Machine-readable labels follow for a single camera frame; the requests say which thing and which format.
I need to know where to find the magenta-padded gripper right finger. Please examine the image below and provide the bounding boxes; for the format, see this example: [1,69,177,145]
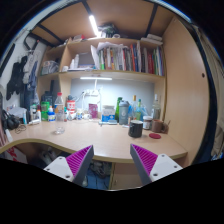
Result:
[129,143,184,186]

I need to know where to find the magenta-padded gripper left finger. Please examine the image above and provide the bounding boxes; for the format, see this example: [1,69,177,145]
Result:
[43,144,95,187]

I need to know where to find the clear water bottle red cap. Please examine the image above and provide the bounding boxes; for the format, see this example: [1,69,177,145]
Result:
[53,92,66,135]

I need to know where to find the brown cup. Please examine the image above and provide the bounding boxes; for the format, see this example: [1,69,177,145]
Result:
[151,119,169,134]

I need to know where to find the black mug white inside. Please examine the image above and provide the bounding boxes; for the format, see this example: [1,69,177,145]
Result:
[128,119,144,139]

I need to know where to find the white jar blue label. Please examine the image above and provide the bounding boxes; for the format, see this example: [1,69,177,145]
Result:
[47,106,56,123]

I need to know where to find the clear glass bottle white cap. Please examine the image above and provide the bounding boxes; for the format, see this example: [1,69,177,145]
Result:
[151,93,162,121]

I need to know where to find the clear bottle green cap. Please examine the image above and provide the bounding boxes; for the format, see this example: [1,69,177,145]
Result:
[135,98,144,121]

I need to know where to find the green canister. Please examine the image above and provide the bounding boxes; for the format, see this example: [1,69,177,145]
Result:
[40,101,51,122]

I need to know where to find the red and white jar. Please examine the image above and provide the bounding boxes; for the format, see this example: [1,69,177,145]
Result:
[66,99,76,115]

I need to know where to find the light blue hairbrush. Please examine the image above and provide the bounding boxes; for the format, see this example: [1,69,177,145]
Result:
[98,119,118,126]

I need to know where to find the magenta box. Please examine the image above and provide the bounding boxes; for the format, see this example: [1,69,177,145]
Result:
[88,103,99,119]

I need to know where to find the clear bottle yellow cap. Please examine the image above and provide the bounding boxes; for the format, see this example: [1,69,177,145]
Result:
[129,95,138,120]

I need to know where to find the black bag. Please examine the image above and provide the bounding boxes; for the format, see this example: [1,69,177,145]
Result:
[0,109,20,132]

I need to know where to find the blue and white carton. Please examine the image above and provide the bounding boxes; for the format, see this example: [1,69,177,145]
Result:
[101,105,116,123]

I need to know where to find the under-shelf light bar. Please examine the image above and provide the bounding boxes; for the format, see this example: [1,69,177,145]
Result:
[79,76,113,81]

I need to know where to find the hanging dark clothes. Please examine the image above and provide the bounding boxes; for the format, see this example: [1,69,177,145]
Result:
[5,54,41,101]

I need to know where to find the wooden shelf unit with books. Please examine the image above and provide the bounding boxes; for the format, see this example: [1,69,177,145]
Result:
[35,33,168,88]

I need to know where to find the ceiling light strip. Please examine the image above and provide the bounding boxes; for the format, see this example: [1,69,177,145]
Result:
[88,14,102,38]

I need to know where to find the white wall power strip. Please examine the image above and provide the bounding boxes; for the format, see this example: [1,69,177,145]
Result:
[83,89,100,97]

